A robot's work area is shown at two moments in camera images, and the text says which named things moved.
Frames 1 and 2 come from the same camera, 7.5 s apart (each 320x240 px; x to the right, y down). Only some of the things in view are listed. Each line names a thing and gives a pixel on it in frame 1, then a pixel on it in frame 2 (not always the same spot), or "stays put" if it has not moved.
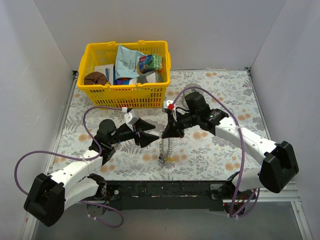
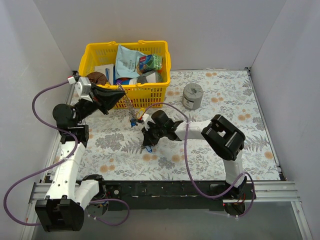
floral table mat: (202, 153) stays put
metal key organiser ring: (162, 156) to (136, 114)
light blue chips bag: (126, 62) stays put
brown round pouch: (95, 78) stays put
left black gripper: (136, 133) to (97, 99)
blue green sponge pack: (150, 62) stays put
